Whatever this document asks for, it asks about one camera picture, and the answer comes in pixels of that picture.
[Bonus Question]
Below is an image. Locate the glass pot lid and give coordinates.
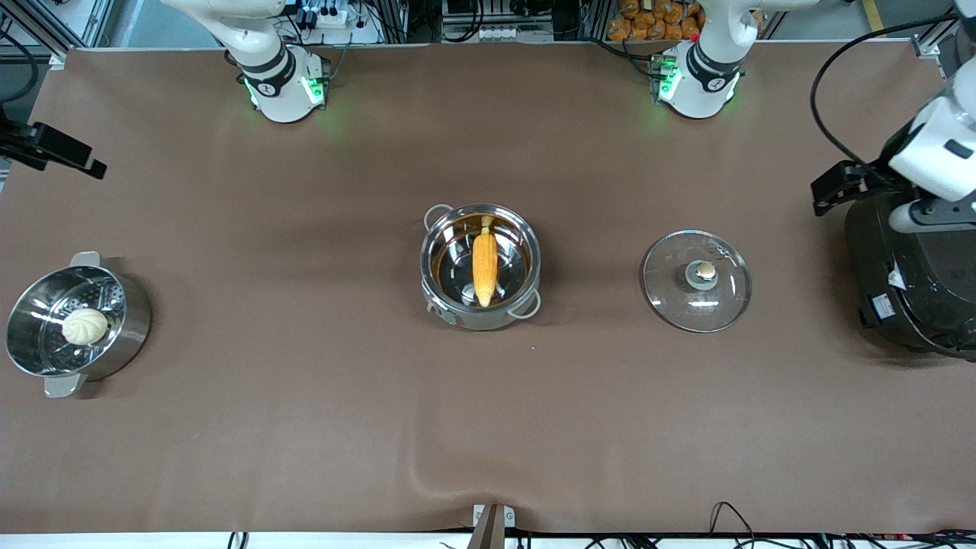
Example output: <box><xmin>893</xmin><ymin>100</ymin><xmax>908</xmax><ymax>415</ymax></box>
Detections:
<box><xmin>642</xmin><ymin>230</ymin><xmax>753</xmax><ymax>334</ymax></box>

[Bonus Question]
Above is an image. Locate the yellow corn cob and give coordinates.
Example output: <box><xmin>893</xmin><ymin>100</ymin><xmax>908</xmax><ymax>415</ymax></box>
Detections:
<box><xmin>471</xmin><ymin>216</ymin><xmax>500</xmax><ymax>309</ymax></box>

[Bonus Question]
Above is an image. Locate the steel steamer pot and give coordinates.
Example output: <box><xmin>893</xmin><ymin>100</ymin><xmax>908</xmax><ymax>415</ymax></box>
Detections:
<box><xmin>4</xmin><ymin>252</ymin><xmax>153</xmax><ymax>399</ymax></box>

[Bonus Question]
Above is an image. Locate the black rice cooker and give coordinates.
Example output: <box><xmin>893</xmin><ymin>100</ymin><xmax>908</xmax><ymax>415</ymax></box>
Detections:
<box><xmin>844</xmin><ymin>191</ymin><xmax>976</xmax><ymax>361</ymax></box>

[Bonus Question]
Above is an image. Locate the white steamed bun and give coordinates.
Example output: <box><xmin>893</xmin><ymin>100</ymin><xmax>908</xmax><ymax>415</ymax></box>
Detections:
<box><xmin>61</xmin><ymin>307</ymin><xmax>110</xmax><ymax>346</ymax></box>

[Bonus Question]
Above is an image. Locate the bag of orange bread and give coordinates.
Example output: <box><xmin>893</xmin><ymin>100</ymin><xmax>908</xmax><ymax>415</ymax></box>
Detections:
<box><xmin>608</xmin><ymin>0</ymin><xmax>765</xmax><ymax>41</ymax></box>

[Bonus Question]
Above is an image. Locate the white power strip with plugs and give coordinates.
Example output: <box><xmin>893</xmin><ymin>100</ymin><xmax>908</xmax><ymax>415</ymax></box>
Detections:
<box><xmin>299</xmin><ymin>4</ymin><xmax>359</xmax><ymax>30</ymax></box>

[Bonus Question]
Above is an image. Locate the brown table cloth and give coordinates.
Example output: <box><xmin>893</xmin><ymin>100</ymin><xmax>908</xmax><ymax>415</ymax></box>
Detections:
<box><xmin>0</xmin><ymin>42</ymin><xmax>976</xmax><ymax>535</ymax></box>

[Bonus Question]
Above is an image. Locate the black electronics box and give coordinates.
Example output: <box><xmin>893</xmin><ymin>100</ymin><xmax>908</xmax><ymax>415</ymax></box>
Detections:
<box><xmin>442</xmin><ymin>0</ymin><xmax>557</xmax><ymax>27</ymax></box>

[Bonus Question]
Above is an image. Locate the aluminium frame rail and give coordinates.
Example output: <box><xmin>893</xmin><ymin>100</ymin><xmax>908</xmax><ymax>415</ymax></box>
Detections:
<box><xmin>915</xmin><ymin>11</ymin><xmax>976</xmax><ymax>59</ymax></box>
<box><xmin>0</xmin><ymin>0</ymin><xmax>73</xmax><ymax>71</ymax></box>

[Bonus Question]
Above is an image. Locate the black looped floor cable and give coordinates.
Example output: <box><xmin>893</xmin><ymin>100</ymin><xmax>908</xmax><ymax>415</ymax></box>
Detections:
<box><xmin>709</xmin><ymin>501</ymin><xmax>756</xmax><ymax>544</ymax></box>

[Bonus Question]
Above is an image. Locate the steel pot with loop handles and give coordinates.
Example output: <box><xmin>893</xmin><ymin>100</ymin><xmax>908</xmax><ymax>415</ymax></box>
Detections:
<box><xmin>419</xmin><ymin>202</ymin><xmax>544</xmax><ymax>332</ymax></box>

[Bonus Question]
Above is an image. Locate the metal table clamp bracket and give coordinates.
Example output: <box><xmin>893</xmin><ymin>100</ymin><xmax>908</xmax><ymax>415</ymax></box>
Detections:
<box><xmin>471</xmin><ymin>503</ymin><xmax>516</xmax><ymax>549</ymax></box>

